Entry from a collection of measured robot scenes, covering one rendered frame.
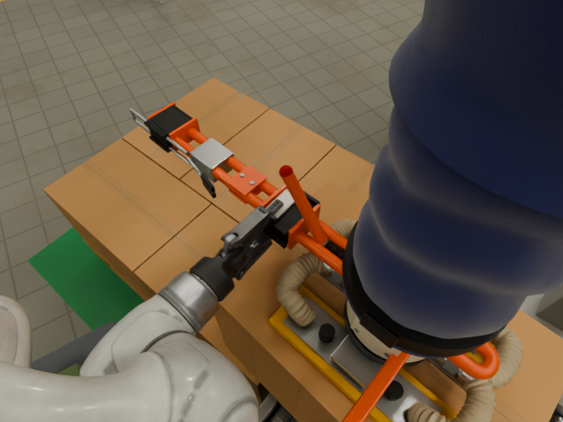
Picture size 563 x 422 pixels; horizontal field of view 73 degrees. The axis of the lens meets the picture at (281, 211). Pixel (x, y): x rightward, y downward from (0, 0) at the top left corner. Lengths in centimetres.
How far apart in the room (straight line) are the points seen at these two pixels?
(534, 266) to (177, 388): 36
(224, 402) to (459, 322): 26
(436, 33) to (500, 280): 20
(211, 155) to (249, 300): 30
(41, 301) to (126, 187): 81
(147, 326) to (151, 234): 99
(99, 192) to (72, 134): 125
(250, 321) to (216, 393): 33
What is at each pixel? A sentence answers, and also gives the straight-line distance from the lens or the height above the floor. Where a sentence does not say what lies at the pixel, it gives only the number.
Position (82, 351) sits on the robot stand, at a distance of 119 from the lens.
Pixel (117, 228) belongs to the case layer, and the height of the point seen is 54.
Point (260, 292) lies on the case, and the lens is 78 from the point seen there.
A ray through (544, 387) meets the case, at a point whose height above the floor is 106.
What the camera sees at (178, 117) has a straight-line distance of 89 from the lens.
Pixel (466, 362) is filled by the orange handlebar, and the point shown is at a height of 120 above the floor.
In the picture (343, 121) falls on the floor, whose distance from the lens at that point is 274.
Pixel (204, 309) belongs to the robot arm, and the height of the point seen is 122.
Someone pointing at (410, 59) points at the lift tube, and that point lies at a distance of 31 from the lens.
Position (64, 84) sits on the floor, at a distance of 343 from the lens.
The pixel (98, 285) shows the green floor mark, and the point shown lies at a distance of 216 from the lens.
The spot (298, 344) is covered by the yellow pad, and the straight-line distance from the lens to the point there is 73.
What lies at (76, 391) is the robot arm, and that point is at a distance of 45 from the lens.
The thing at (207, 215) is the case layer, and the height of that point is 54.
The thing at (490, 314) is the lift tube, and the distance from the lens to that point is 45.
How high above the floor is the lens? 178
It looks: 55 degrees down
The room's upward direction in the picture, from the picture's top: straight up
